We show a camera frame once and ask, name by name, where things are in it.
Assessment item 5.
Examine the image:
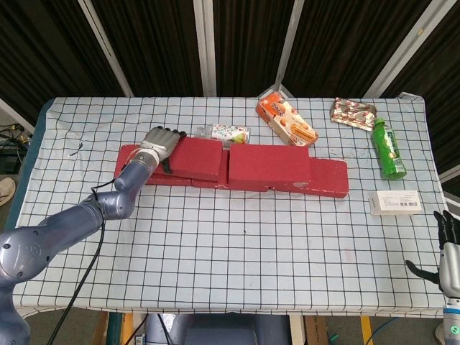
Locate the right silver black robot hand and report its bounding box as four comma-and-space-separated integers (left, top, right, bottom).
405, 210, 460, 299

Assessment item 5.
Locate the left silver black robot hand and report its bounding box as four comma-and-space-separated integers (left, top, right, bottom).
139, 126, 188, 175

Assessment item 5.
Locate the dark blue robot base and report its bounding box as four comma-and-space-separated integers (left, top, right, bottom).
145, 313, 290, 345

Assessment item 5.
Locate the clear bottle with colourful label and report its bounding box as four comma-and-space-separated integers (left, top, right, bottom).
195, 124, 251, 147

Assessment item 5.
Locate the small white cardboard box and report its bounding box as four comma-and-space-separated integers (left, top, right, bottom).
369, 190, 423, 217

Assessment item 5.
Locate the black pleated curtain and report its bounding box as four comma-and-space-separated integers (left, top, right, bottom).
0, 0, 460, 173

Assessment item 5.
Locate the orange snack box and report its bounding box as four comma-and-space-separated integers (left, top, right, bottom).
255, 91, 320, 155

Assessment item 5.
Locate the green drink bottle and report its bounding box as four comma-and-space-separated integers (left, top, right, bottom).
371, 117, 408, 180

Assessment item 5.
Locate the white black checkered tablecloth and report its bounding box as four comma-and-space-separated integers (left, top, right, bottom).
0, 95, 459, 328

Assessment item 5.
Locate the black equipment box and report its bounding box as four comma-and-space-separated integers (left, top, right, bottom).
0, 139, 27, 175

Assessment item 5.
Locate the beige shoe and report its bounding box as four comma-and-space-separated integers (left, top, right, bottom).
0, 178, 17, 208

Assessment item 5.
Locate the silver foil snack bag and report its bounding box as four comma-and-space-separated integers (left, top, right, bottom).
329, 97, 378, 132

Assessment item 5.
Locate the white metal frame post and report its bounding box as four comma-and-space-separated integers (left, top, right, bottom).
362, 0, 446, 98
77, 0, 134, 97
193, 0, 218, 97
275, 0, 306, 96

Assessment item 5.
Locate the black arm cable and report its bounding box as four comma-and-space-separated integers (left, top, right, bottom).
53, 181, 126, 345

